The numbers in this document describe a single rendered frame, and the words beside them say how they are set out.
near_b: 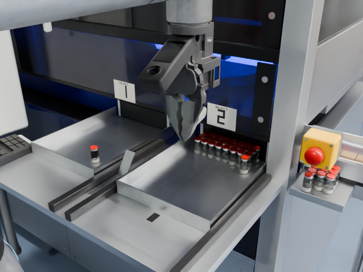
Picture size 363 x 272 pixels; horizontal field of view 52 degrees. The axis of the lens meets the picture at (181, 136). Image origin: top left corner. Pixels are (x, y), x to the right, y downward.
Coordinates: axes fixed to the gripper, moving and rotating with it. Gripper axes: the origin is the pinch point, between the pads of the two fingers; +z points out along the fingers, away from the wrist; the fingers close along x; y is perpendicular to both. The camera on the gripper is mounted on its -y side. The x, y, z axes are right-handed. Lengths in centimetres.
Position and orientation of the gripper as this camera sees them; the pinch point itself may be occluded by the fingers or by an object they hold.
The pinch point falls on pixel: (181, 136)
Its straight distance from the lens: 69.2
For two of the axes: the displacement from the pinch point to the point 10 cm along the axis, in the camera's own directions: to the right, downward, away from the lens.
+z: 0.0, 9.0, 4.4
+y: 5.8, -3.6, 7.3
